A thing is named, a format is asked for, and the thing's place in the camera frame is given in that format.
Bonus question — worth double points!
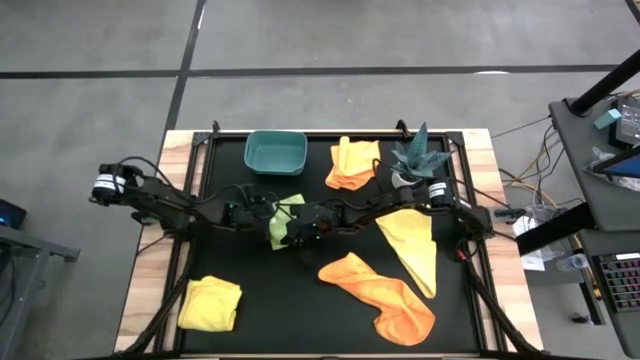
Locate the small teal box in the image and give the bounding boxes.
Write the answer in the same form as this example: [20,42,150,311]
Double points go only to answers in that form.
[592,107,623,131]

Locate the black electronic device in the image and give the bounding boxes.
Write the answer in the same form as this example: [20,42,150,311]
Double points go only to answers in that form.
[608,94,640,150]

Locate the teal plastic bin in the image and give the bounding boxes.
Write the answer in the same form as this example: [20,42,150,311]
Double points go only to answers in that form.
[243,129,309,177]

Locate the green microfiber towel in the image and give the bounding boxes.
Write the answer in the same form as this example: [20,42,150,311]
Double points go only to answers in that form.
[268,193,307,252]

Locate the tablet with blue screen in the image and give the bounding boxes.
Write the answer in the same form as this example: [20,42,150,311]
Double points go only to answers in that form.
[592,147,640,180]

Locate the black device with blue light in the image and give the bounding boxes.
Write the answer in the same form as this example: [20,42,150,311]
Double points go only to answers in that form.
[0,198,28,230]

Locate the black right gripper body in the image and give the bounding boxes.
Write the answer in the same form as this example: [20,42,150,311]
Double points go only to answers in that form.
[294,203,346,239]

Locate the white paper sheets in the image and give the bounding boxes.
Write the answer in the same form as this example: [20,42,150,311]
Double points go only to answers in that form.
[510,214,549,273]

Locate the light orange microfiber towel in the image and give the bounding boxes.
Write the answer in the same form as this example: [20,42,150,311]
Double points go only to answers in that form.
[324,136,382,192]

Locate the yellow microfiber towel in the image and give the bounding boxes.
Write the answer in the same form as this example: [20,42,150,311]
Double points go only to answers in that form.
[374,208,438,300]
[177,274,244,333]

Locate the black aluminium table frame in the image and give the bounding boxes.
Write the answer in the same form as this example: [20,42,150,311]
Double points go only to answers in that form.
[117,119,545,360]

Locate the dark grey side desk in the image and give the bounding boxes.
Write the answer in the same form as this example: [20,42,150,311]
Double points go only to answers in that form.
[514,97,640,359]

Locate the grey metal stand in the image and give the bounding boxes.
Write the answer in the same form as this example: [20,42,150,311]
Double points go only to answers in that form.
[0,223,81,360]

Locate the deep orange microfiber towel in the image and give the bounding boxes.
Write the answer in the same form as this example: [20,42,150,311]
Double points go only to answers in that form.
[317,251,437,347]

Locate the light wooden table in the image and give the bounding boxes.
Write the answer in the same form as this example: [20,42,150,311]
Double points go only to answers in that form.
[113,128,545,354]

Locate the floor cable bundle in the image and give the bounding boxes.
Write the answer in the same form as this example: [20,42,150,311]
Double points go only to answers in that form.
[490,115,571,209]

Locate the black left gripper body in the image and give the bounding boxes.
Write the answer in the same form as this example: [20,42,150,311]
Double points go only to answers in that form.
[224,197,275,230]

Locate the artificial green snake plant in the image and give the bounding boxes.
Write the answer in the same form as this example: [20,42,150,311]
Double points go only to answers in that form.
[390,121,454,190]

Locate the clear plastic water bottle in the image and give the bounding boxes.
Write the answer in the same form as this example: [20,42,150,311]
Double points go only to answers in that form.
[556,252,592,273]

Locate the black round pole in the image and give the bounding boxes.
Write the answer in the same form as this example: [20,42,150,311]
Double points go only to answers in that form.
[569,48,640,116]

